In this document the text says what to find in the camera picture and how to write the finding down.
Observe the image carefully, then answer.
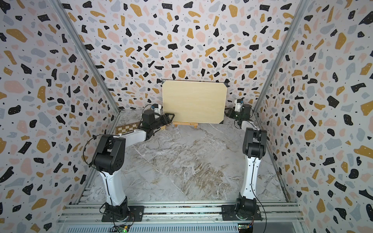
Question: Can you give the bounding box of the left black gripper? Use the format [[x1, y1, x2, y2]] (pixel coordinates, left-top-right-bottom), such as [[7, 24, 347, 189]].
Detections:
[[150, 113, 174, 131]]

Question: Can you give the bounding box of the wooden tabletop easel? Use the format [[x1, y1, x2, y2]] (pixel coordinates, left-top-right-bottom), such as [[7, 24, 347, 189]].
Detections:
[[173, 121, 198, 129]]

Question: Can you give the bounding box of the light wooden canvas board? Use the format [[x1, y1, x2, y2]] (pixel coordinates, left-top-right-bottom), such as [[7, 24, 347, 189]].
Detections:
[[162, 80, 227, 124]]

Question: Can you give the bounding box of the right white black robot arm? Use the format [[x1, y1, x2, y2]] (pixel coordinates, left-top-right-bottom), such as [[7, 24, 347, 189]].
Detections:
[[225, 100, 267, 220]]

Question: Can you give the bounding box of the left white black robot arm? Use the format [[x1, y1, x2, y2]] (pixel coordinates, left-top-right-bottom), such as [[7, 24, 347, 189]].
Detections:
[[89, 109, 175, 222]]

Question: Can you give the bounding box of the wooden chess board box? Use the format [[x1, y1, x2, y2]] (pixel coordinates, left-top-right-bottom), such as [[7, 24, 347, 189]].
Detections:
[[115, 122, 139, 135]]

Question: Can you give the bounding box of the green circuit board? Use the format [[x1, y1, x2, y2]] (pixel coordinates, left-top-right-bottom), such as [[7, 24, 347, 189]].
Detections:
[[112, 225, 130, 233]]

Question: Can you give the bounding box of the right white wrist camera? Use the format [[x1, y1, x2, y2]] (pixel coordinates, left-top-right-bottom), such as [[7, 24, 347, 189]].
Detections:
[[235, 99, 244, 112]]

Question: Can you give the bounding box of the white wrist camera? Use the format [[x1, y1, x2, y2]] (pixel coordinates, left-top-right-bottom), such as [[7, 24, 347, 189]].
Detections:
[[235, 99, 244, 112], [152, 104, 162, 116]]

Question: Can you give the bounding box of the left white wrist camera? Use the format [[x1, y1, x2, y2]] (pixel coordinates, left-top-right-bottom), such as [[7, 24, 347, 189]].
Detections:
[[152, 104, 162, 116]]

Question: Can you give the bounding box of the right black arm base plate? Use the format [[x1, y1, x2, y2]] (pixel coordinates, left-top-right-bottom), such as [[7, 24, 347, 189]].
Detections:
[[221, 205, 263, 221]]

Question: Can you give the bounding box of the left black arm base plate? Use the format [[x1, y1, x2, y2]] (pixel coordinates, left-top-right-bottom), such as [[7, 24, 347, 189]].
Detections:
[[102, 205, 145, 223]]

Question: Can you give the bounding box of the right circuit board with wires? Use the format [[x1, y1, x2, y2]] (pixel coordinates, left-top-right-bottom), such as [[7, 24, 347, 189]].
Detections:
[[238, 224, 254, 233]]

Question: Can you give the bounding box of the right aluminium corner post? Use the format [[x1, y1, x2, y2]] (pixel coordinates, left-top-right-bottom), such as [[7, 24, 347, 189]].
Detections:
[[254, 0, 309, 113]]

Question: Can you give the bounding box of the aluminium corner post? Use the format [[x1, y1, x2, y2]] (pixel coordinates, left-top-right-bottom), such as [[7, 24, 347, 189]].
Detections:
[[50, 1, 120, 114], [254, 0, 309, 113]]

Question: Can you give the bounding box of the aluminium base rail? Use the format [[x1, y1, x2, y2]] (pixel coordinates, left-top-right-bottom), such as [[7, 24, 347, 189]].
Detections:
[[56, 201, 308, 233]]

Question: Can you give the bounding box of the left aluminium corner post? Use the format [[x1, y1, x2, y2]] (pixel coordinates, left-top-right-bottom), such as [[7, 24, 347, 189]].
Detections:
[[50, 1, 120, 114]]

